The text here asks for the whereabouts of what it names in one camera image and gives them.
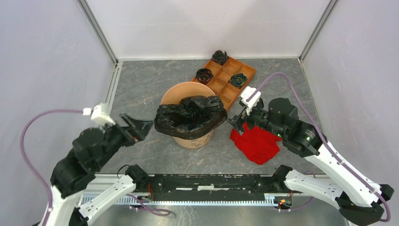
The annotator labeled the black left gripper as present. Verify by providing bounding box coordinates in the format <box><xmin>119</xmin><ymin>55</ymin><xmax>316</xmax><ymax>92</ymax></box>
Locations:
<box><xmin>96</xmin><ymin>110</ymin><xmax>157</xmax><ymax>168</ymax></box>

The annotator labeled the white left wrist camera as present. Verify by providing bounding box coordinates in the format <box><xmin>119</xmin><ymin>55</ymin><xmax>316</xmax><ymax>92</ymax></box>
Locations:
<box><xmin>82</xmin><ymin>103</ymin><xmax>116</xmax><ymax>127</ymax></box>

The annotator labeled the black orange rolled tie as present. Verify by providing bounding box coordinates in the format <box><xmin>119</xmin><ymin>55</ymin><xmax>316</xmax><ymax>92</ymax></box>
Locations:
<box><xmin>195</xmin><ymin>68</ymin><xmax>213</xmax><ymax>85</ymax></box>

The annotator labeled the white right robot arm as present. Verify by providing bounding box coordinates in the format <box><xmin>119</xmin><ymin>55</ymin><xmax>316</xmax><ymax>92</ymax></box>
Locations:
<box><xmin>229</xmin><ymin>98</ymin><xmax>394</xmax><ymax>226</ymax></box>

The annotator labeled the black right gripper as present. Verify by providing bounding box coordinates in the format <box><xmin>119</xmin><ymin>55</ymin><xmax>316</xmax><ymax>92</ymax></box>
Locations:
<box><xmin>225</xmin><ymin>100</ymin><xmax>284</xmax><ymax>137</ymax></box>

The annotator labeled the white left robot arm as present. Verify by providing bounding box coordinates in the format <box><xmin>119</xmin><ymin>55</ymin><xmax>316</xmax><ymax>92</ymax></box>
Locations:
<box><xmin>38</xmin><ymin>113</ymin><xmax>154</xmax><ymax>226</ymax></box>

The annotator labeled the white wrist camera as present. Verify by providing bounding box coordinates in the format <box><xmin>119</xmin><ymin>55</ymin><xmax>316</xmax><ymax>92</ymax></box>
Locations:
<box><xmin>82</xmin><ymin>103</ymin><xmax>116</xmax><ymax>127</ymax></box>
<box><xmin>239</xmin><ymin>86</ymin><xmax>261</xmax><ymax>116</ymax></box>

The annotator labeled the orange trash bin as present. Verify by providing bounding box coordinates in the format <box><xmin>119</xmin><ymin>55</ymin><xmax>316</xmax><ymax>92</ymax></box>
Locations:
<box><xmin>160</xmin><ymin>81</ymin><xmax>216</xmax><ymax>149</ymax></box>

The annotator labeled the black plastic trash bag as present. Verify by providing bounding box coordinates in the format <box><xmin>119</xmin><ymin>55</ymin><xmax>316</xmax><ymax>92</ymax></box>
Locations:
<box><xmin>154</xmin><ymin>96</ymin><xmax>228</xmax><ymax>140</ymax></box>

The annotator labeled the blue yellow rolled tie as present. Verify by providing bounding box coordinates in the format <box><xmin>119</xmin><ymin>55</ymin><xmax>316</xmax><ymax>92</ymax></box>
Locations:
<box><xmin>229</xmin><ymin>73</ymin><xmax>247</xmax><ymax>89</ymax></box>

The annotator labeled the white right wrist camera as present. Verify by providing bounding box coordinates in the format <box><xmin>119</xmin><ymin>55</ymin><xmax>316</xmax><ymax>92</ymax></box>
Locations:
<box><xmin>239</xmin><ymin>86</ymin><xmax>261</xmax><ymax>116</ymax></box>

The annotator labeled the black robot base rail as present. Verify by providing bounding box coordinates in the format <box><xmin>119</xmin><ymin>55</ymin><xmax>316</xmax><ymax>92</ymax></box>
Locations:
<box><xmin>134</xmin><ymin>174</ymin><xmax>291</xmax><ymax>205</ymax></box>

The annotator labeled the red cloth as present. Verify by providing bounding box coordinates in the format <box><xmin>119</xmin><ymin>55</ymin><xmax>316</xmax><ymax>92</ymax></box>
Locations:
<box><xmin>230</xmin><ymin>123</ymin><xmax>282</xmax><ymax>165</ymax></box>

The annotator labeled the dark rolled tie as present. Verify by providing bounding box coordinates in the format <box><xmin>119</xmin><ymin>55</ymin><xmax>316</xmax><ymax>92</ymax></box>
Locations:
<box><xmin>211</xmin><ymin>50</ymin><xmax>229</xmax><ymax>65</ymax></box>

